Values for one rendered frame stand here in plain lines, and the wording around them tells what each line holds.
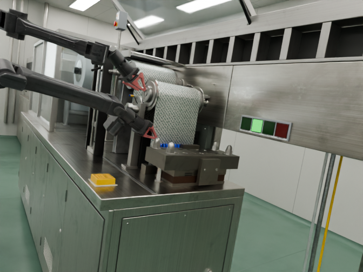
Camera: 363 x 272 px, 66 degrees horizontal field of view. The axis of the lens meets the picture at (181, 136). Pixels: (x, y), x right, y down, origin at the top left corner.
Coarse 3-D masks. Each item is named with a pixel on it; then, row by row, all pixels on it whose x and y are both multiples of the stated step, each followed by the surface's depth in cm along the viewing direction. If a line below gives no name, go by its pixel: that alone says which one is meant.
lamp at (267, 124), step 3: (264, 123) 113; (267, 123) 112; (270, 123) 111; (273, 123) 110; (264, 126) 113; (267, 126) 112; (270, 126) 111; (273, 126) 110; (264, 129) 113; (267, 129) 112; (270, 129) 111; (273, 129) 110; (264, 132) 113; (267, 132) 112; (270, 132) 111
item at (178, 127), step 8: (160, 112) 124; (168, 112) 126; (176, 112) 128; (184, 112) 131; (192, 112) 134; (160, 120) 124; (168, 120) 127; (176, 120) 129; (184, 120) 132; (192, 120) 134; (160, 128) 125; (168, 128) 127; (176, 128) 130; (184, 128) 132; (192, 128) 135; (152, 136) 123; (160, 136) 126; (168, 136) 128; (176, 136) 131; (184, 136) 133; (192, 136) 136; (176, 144) 131
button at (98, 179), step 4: (92, 176) 103; (96, 176) 101; (100, 176) 102; (104, 176) 103; (108, 176) 104; (112, 176) 104; (92, 180) 102; (96, 180) 99; (100, 180) 99; (104, 180) 100; (108, 180) 101; (112, 180) 102; (96, 184) 99; (100, 184) 100; (104, 184) 100; (108, 184) 101; (112, 184) 102
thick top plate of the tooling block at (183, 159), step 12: (156, 156) 111; (168, 156) 106; (180, 156) 109; (192, 156) 113; (204, 156) 116; (216, 156) 120; (228, 156) 125; (168, 168) 107; (180, 168) 110; (192, 168) 114; (228, 168) 126
